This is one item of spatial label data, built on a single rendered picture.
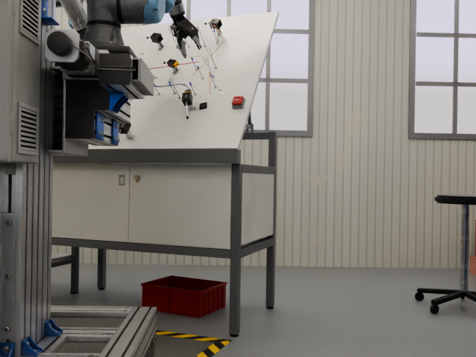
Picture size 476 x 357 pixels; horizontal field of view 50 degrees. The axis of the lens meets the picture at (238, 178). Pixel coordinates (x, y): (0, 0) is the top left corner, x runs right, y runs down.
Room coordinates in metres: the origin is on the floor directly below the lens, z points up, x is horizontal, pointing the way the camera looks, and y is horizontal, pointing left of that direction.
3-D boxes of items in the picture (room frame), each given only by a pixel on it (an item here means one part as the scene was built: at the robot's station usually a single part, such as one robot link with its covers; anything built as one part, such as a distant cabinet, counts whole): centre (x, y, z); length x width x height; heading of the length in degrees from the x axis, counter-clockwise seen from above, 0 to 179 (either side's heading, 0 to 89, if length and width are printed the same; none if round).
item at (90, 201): (2.65, 0.80, 0.60); 0.55 x 0.02 x 0.39; 69
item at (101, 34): (1.78, 0.48, 1.21); 0.15 x 0.15 x 0.10
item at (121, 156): (2.54, 0.55, 0.83); 1.18 x 0.06 x 0.06; 69
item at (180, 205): (2.46, 0.29, 0.60); 0.55 x 0.03 x 0.39; 69
